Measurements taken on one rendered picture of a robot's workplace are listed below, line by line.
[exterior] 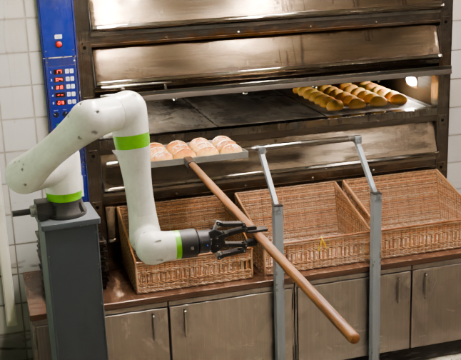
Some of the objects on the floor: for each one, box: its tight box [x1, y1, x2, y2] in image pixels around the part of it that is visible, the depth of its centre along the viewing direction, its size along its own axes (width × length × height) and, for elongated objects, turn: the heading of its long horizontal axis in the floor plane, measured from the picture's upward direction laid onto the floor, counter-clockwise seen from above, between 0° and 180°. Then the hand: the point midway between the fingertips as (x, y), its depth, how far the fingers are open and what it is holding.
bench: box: [23, 213, 461, 360], centre depth 448 cm, size 56×242×58 cm, turn 113°
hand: (256, 235), depth 293 cm, fingers closed on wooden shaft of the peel, 3 cm apart
